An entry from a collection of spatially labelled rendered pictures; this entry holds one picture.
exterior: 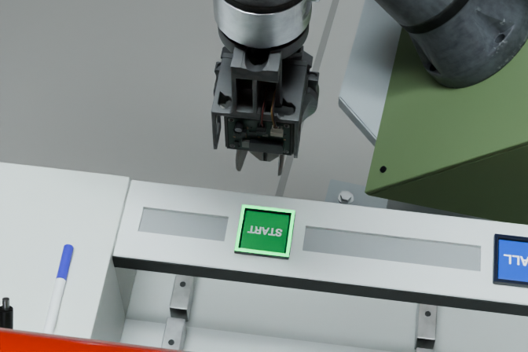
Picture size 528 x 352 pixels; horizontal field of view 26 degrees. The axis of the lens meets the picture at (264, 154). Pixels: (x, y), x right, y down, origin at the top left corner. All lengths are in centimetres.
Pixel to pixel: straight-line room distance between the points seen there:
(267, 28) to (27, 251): 44
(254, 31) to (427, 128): 55
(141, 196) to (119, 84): 134
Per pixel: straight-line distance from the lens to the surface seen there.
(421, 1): 129
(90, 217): 119
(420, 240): 118
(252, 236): 117
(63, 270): 115
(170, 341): 124
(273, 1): 82
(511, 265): 118
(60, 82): 255
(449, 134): 133
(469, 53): 133
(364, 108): 145
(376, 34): 153
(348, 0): 268
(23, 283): 117
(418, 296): 116
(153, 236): 118
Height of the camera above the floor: 197
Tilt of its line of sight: 55 degrees down
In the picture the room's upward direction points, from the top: straight up
